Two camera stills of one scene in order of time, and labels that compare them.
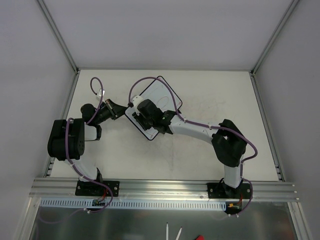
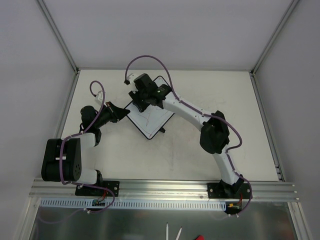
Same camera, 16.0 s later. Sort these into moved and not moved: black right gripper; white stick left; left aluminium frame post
Moved: black right gripper
Not moved: white stick left; left aluminium frame post
